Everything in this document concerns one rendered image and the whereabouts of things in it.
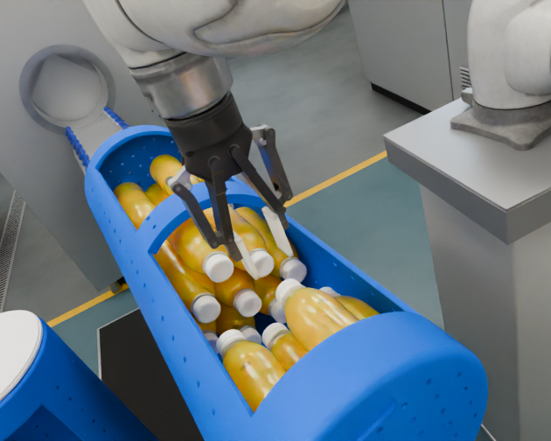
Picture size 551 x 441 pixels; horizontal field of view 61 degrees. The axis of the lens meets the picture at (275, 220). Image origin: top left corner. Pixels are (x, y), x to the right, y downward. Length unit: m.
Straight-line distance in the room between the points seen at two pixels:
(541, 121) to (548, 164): 0.10
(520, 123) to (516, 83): 0.08
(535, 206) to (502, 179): 0.07
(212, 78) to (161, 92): 0.05
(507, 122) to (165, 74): 0.66
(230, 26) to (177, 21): 0.04
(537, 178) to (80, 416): 0.96
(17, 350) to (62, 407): 0.14
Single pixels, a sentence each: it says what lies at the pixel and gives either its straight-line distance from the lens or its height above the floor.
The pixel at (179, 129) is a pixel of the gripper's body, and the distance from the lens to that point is 0.48.
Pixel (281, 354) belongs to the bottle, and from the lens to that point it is 0.63.
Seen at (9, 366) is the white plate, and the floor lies 1.04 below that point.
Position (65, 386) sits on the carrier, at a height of 0.93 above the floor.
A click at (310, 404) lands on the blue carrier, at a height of 1.23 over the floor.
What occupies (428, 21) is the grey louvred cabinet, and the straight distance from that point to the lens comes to 2.85.
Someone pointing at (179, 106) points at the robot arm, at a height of 1.44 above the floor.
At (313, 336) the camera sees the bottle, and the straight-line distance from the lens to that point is 0.56.
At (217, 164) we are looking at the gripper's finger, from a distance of 0.50.
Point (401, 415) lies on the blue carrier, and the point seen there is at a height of 1.17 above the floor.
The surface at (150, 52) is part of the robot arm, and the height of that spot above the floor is 1.49.
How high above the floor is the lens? 1.58
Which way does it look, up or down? 35 degrees down
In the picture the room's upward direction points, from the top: 23 degrees counter-clockwise
